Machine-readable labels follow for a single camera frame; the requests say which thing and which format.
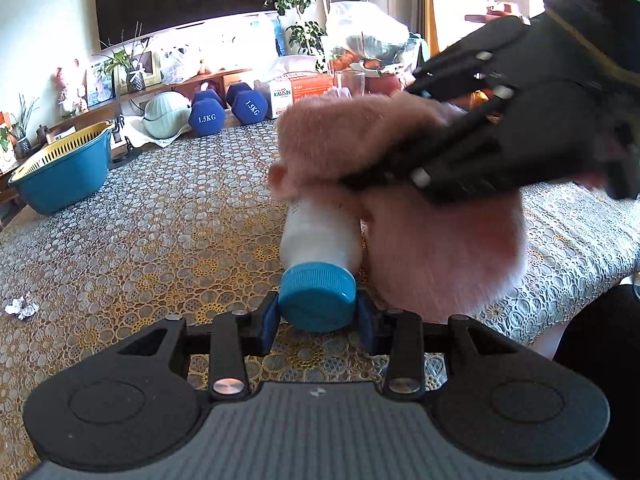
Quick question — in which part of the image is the pink fluffy towel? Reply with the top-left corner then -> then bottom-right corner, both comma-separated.
267,91 -> 532,324

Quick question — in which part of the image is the pale green round pouch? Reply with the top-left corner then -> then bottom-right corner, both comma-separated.
142,90 -> 194,140

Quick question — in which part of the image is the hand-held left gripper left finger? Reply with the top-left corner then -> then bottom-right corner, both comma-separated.
116,291 -> 281,404

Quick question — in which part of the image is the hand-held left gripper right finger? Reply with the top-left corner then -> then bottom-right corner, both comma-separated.
354,291 -> 507,395

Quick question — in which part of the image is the orange and white tissue pack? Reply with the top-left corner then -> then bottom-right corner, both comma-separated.
253,56 -> 334,120

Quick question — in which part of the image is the crumpled foil scrap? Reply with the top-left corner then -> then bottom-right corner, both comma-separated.
3,295 -> 42,319

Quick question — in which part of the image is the small plant in vase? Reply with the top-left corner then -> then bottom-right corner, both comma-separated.
97,22 -> 153,95

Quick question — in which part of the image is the pink plush toy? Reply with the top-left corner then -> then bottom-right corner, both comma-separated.
52,58 -> 89,117

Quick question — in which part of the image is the yellow curtain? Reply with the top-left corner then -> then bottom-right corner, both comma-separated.
419,0 -> 442,57

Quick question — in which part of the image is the wooden television stand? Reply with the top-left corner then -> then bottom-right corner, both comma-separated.
44,67 -> 254,137

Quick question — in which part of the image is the clear drinking glass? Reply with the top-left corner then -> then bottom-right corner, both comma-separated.
333,69 -> 366,100

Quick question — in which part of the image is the white bottle with blue cap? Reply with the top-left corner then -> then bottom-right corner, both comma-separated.
278,199 -> 364,334

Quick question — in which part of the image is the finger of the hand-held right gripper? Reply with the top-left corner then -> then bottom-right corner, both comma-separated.
404,15 -> 528,107
342,87 -> 523,207

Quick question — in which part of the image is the photo frame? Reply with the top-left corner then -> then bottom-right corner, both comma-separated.
86,51 -> 164,107

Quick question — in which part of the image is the vase with twigs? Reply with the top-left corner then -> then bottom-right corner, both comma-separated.
14,94 -> 40,155

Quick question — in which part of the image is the white plastic bag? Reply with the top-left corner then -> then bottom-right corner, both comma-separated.
324,1 -> 422,70
159,44 -> 202,86

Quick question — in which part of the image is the person's black clothing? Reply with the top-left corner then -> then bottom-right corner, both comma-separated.
552,284 -> 640,480

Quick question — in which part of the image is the tall green potted plant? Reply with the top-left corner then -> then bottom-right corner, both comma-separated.
264,0 -> 348,57

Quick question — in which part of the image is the blue dumbbell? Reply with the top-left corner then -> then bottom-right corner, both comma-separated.
225,83 -> 274,126
188,90 -> 232,137

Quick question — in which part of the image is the blue basin with yellow strainer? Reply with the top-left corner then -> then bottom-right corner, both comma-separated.
7,120 -> 115,216

